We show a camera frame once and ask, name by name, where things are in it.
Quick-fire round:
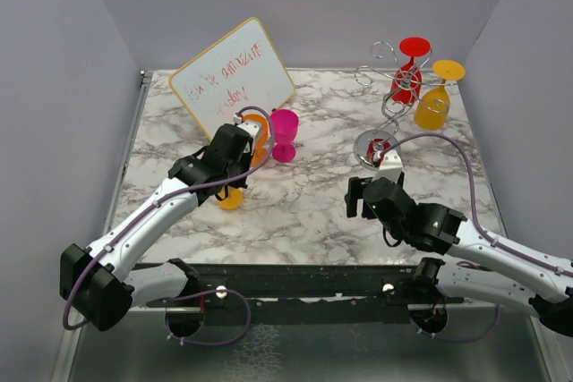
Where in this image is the orange plastic wine glass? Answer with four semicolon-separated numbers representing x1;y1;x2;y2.
243;114;269;167

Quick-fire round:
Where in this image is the magenta plastic wine glass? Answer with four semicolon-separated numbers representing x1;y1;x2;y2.
270;109;299;163

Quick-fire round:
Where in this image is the yellow wine glass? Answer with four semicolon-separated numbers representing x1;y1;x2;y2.
217;186;244;210
414;59;466;131

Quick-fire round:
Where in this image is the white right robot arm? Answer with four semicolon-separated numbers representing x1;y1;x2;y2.
345;177;572;336

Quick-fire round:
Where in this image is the chrome wine glass rack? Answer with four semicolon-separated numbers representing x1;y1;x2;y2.
353;41;439;170

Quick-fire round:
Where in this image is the red plastic wine glass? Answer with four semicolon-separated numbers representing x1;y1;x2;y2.
391;37;432;105

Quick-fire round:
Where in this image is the yellow framed whiteboard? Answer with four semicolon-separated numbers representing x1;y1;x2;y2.
168;17;295;138

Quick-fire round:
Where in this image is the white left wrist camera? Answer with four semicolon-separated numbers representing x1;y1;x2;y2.
233;114;261;148

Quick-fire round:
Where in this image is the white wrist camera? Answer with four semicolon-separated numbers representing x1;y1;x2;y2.
373;149;403;183
233;114;261;148

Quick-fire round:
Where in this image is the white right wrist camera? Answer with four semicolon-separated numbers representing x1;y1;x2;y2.
373;149;403;183

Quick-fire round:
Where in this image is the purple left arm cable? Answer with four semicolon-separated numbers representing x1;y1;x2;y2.
61;105;276;331

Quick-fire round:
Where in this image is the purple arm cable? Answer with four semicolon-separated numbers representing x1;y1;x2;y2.
61;105;276;331
380;132;573;279

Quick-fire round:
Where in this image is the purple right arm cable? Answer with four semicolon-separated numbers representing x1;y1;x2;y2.
380;132;573;279

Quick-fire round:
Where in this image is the black front mounting rail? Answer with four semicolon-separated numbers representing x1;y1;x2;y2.
150;264;462;327

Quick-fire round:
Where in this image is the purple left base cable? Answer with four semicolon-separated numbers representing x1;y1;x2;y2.
163;287;254;347

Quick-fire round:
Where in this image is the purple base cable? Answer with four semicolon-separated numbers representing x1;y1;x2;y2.
408;305;502;344
163;287;254;347

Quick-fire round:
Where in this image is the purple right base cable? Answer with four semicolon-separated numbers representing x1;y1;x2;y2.
408;305;502;344

